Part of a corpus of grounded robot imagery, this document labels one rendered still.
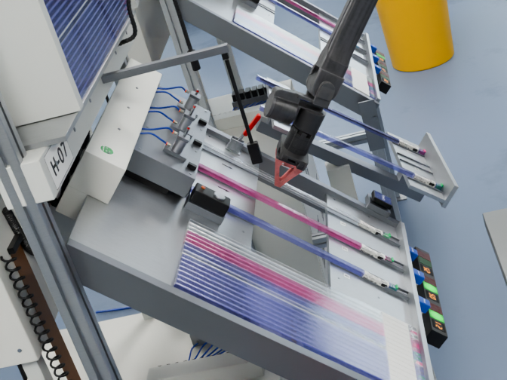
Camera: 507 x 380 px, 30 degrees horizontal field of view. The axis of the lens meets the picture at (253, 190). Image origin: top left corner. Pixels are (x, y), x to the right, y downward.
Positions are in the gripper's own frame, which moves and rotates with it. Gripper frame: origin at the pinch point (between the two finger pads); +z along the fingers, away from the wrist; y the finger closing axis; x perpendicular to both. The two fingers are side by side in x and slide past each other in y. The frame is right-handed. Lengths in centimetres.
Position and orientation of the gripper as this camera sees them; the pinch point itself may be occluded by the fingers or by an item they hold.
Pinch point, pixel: (278, 182)
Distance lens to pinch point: 213.8
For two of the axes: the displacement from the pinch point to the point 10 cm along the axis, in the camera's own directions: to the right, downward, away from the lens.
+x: 9.2, 3.5, 1.5
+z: -3.8, 8.1, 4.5
